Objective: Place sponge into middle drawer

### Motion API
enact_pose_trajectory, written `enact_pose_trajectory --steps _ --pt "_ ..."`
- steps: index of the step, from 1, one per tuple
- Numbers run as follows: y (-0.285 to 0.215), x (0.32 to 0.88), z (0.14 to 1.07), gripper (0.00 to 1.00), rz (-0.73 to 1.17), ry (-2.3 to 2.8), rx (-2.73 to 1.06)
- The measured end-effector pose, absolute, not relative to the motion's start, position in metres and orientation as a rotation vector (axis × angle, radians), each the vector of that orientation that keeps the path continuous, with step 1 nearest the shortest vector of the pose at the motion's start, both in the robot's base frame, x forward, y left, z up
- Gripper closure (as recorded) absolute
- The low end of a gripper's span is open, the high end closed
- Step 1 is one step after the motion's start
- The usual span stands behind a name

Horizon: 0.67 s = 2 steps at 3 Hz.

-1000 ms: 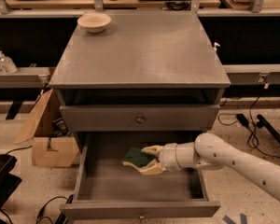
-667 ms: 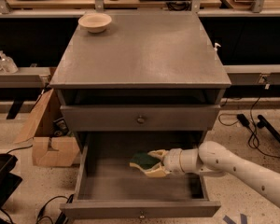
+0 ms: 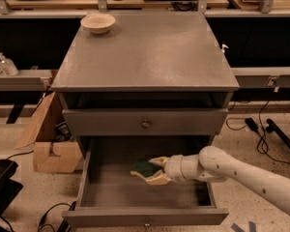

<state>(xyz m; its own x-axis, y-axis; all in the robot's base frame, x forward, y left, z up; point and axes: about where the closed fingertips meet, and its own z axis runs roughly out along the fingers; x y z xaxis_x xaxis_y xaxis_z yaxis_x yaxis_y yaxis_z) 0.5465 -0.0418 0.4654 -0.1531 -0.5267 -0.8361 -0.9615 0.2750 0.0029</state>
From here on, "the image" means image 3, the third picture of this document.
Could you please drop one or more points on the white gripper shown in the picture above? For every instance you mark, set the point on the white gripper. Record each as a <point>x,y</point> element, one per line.
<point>173,168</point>

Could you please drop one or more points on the green and yellow sponge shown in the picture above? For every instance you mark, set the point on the green and yellow sponge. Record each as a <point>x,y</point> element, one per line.
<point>142,168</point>

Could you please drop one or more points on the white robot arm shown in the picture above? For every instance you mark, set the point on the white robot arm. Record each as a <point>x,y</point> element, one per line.
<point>212,164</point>

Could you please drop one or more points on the open grey middle drawer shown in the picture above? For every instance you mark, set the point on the open grey middle drawer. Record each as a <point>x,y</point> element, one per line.
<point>110,196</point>

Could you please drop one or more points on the closed grey top drawer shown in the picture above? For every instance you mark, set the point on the closed grey top drawer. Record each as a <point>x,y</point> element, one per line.
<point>122,122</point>

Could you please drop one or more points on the grey drawer cabinet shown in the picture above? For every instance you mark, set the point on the grey drawer cabinet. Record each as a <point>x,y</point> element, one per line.
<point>147,60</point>

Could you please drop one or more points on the brown cardboard box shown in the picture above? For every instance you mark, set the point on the brown cardboard box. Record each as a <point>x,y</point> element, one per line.
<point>50,155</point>

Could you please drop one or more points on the white pump dispenser top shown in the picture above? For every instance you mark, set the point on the white pump dispenser top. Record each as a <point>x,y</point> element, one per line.
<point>224,47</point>

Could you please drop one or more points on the black tray stack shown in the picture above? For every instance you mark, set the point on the black tray stack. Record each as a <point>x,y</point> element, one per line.
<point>9,188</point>

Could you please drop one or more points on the beige bowl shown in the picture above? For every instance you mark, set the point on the beige bowl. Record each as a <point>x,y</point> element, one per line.
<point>98,23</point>

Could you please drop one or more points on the clear sanitizer bottle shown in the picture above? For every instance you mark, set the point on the clear sanitizer bottle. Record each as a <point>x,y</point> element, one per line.
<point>7,66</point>

